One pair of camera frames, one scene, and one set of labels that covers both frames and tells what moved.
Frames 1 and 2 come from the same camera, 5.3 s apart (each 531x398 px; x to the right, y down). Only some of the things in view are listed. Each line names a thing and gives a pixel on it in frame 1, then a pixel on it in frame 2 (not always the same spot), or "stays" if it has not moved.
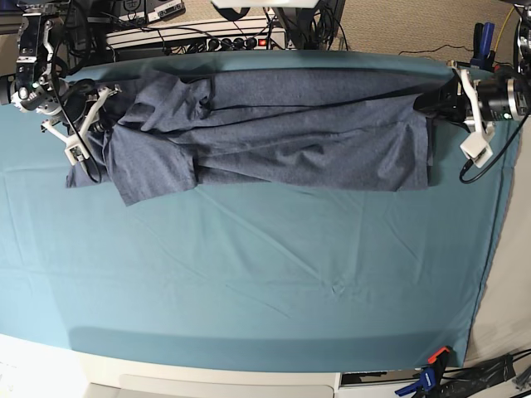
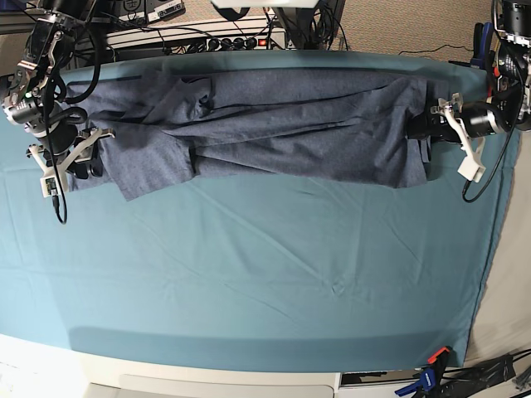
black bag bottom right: x=462 y=383 stays
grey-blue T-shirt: x=321 y=127 stays
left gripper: x=75 y=98 → x=56 y=145
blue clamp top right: x=484 y=58 stays
